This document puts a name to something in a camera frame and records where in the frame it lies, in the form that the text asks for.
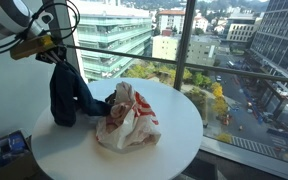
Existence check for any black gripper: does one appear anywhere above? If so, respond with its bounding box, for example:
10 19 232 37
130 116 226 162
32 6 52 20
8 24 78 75
35 44 68 65

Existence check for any black shirt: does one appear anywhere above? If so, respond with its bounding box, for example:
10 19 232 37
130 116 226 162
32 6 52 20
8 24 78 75
49 60 114 128

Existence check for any dark brown plush toy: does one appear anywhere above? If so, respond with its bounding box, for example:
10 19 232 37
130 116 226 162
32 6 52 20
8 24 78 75
104 91 117 105

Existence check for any cardboard box with blue items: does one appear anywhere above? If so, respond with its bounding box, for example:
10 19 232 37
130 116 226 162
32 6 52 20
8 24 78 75
0 129 32 168

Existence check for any white red plastic bag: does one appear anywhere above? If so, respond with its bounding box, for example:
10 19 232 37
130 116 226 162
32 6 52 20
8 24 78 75
95 81 162 151

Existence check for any vertical window mullion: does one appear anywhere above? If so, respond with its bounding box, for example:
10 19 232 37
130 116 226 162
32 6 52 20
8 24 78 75
173 0 199 91

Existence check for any horizontal window railing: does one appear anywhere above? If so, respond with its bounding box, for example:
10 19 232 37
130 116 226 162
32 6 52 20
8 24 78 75
65 44 288 85

